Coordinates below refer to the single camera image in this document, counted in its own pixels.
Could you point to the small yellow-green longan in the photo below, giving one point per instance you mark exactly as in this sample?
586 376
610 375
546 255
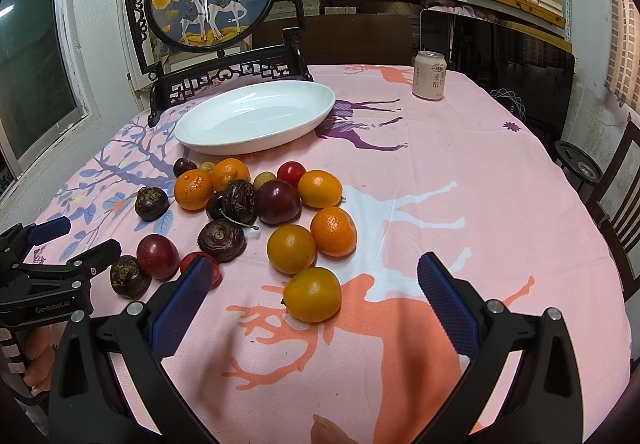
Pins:
262 178

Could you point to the large dark red plum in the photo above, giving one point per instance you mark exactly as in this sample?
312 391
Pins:
277 202

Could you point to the yellow orange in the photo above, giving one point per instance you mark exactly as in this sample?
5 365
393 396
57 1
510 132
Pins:
291 249
319 189
313 295

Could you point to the textured mandarin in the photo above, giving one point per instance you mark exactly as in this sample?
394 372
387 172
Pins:
334 232

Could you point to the wooden chair right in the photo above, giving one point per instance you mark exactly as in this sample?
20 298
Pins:
620 227

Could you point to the black round stool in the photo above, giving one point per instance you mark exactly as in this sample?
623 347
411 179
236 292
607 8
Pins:
579 167

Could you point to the person's left hand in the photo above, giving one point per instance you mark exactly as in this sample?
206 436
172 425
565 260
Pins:
41 347

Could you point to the red cherry tomato top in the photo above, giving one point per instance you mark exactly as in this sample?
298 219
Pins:
291 172

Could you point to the deer painting screen stand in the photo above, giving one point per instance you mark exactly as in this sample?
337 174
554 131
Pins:
184 45

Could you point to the red cherry tomato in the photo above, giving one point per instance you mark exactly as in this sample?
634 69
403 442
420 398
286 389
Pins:
291 172
187 260

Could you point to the pink beverage can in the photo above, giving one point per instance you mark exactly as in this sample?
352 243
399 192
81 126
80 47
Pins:
429 75

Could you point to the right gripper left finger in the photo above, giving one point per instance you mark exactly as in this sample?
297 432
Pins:
87 404

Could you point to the dark cherry with stem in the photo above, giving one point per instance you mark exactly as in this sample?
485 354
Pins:
214 210

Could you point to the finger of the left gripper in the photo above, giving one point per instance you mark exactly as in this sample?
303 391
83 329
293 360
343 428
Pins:
86 265
21 238

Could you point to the person's right hand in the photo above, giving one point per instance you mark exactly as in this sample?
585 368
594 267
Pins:
324 431

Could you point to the white oval plate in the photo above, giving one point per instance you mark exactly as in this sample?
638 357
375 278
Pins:
256 117

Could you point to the red cherry tomato bottom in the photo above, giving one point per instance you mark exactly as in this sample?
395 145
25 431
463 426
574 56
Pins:
187 260

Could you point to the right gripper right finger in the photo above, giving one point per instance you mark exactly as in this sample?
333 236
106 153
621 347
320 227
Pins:
544 401

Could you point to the window with white frame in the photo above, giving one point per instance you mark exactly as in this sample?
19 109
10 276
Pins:
41 90

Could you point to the small brown longan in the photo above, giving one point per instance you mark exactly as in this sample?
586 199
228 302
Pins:
207 166

